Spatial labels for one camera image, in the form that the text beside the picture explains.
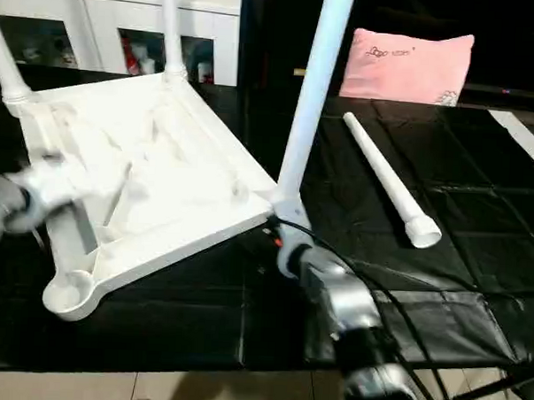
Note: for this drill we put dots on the white plastic table leg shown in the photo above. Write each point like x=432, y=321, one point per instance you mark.
x=172, y=32
x=316, y=87
x=383, y=169
x=5, y=60

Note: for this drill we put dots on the small yellow label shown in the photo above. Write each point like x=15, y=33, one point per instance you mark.
x=299, y=71

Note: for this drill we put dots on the white plastic table top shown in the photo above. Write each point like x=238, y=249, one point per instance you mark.
x=161, y=195

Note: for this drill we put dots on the black work mat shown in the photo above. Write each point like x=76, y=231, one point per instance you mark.
x=177, y=320

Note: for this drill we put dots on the pink pillow with print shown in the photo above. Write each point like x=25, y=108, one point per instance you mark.
x=406, y=66

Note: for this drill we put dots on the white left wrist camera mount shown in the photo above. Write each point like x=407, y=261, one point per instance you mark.
x=50, y=190

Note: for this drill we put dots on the white cabinet with glass doors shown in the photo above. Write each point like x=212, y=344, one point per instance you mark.
x=58, y=5

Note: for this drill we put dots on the white jar with red base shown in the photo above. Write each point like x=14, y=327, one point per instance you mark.
x=204, y=73

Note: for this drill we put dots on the red and white carton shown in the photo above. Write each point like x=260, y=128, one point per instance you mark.
x=130, y=54

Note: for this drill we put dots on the black tripod stand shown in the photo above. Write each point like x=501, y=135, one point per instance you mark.
x=484, y=391

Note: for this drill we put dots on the white flat board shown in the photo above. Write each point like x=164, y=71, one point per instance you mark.
x=522, y=140

